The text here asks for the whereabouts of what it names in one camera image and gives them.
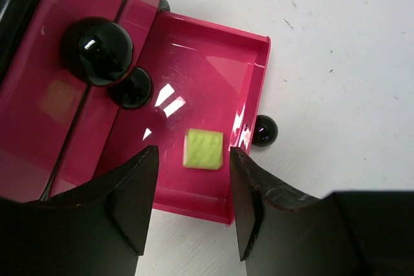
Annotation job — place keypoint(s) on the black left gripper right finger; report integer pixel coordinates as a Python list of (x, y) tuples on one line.
[(284, 231)]

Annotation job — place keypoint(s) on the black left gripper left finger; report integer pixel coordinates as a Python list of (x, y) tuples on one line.
[(97, 228)]

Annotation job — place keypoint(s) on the pale yellow small lego brick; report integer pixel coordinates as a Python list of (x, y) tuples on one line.
[(203, 149)]

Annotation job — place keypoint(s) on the pink drawer with black knob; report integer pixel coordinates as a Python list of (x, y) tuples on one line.
[(39, 97)]

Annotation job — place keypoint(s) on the black drawer cabinet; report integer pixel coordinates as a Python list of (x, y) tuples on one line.
[(15, 18)]

